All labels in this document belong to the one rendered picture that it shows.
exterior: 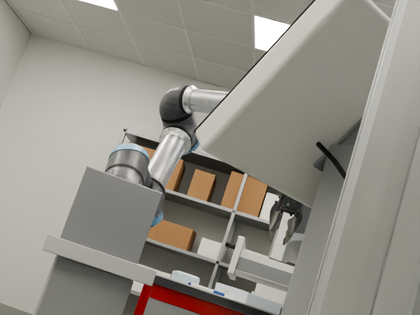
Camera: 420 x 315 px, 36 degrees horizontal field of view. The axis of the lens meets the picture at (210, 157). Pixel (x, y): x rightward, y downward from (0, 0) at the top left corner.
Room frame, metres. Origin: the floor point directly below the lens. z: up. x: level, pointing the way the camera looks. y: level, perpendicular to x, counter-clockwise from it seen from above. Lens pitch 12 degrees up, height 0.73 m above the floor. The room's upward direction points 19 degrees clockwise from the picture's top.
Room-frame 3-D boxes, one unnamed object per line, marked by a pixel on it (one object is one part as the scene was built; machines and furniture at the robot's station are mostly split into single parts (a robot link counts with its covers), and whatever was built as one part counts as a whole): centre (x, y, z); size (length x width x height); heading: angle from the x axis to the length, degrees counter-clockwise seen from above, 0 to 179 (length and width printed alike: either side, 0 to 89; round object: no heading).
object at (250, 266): (1.89, -0.38, 0.86); 0.40 x 0.26 x 0.06; 83
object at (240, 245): (1.92, -0.17, 0.87); 0.29 x 0.02 x 0.11; 173
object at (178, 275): (2.52, -0.06, 0.78); 0.15 x 0.10 x 0.04; 6
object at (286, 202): (1.91, -0.28, 1.11); 0.09 x 0.08 x 0.12; 176
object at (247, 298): (2.18, -0.31, 0.78); 0.12 x 0.08 x 0.04; 101
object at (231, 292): (2.54, -0.26, 0.79); 0.13 x 0.09 x 0.05; 63
